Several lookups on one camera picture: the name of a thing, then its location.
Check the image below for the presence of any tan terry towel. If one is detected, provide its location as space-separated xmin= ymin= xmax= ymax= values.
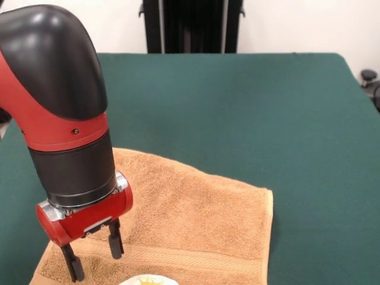
xmin=29 ymin=147 xmax=274 ymax=285

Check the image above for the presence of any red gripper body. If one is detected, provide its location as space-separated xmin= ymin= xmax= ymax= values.
xmin=35 ymin=178 xmax=134 ymax=248

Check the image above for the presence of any black office chair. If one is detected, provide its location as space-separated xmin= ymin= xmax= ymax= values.
xmin=360 ymin=69 xmax=380 ymax=113

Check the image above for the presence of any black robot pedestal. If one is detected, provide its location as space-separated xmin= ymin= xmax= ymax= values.
xmin=138 ymin=0 xmax=247 ymax=55

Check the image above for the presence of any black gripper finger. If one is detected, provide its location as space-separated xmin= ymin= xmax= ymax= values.
xmin=60 ymin=242 xmax=84 ymax=283
xmin=107 ymin=218 xmax=125 ymax=260

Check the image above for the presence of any dark green table cloth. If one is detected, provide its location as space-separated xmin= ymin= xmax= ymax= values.
xmin=0 ymin=52 xmax=380 ymax=285

